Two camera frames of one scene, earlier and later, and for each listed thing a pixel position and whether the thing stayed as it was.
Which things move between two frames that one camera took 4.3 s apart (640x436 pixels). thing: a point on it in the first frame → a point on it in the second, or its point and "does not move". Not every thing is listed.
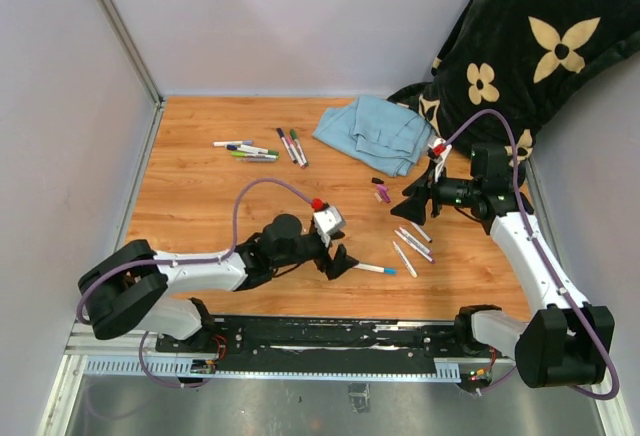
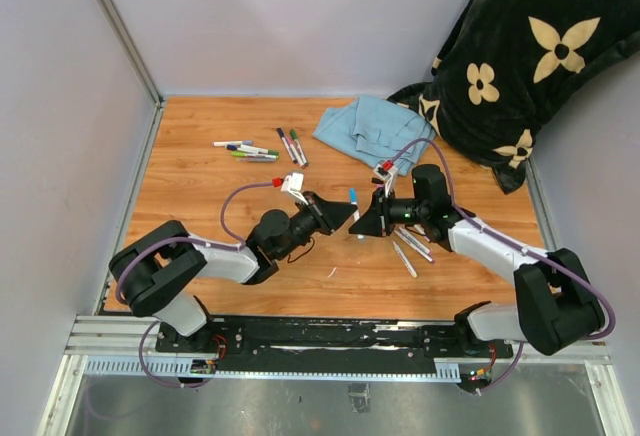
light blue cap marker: [385, 270] → [357, 216]
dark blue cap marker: [286, 144] does not move
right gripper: [424, 189] → [377, 221]
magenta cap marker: [414, 247] does not move
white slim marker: [404, 259] does not move
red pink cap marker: [296, 153] does not move
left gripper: [339, 264] → [319, 209]
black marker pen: [421, 232] does not move
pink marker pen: [412, 240] does not move
